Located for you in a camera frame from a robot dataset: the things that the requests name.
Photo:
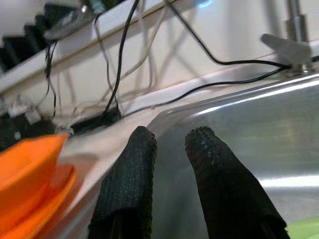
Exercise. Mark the steel faucet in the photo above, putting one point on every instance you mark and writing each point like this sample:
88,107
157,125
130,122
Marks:
296,22

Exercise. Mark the black rack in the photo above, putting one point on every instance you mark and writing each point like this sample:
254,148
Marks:
22,47

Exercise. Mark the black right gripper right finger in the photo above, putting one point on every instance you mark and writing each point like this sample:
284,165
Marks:
229,194

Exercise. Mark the green plate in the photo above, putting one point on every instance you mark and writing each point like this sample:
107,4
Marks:
306,230

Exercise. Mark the orange plastic plate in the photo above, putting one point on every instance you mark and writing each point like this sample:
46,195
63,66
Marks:
49,199

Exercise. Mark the orange plastic bowl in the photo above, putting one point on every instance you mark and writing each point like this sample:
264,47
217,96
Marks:
25,161

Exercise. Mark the silver flat object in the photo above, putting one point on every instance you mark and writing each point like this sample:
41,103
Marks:
67,23

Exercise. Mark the black power adapter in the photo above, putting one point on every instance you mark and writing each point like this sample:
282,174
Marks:
99,122

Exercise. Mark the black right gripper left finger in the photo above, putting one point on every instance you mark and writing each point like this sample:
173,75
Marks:
127,189

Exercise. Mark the stainless steel sink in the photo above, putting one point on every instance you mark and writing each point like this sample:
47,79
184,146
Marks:
249,124

